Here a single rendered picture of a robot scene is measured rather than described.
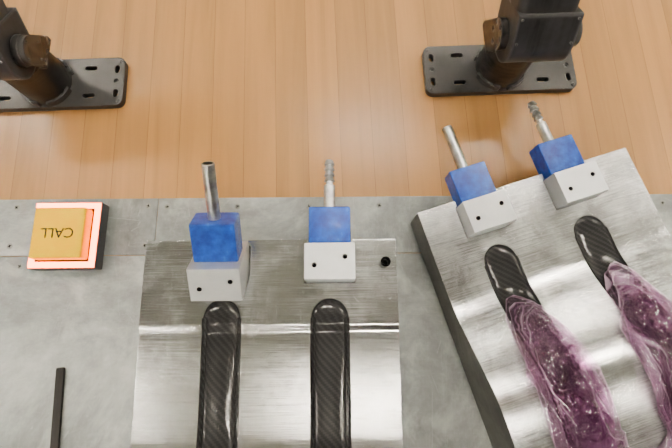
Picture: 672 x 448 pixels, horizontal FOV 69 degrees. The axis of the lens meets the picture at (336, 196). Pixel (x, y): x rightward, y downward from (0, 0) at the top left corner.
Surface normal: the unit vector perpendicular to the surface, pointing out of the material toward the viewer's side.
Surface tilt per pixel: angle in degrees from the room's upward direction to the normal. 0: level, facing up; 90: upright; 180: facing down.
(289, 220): 0
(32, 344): 0
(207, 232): 39
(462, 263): 0
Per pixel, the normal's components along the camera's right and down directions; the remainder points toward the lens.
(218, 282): 0.00, 0.40
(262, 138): 0.00, -0.25
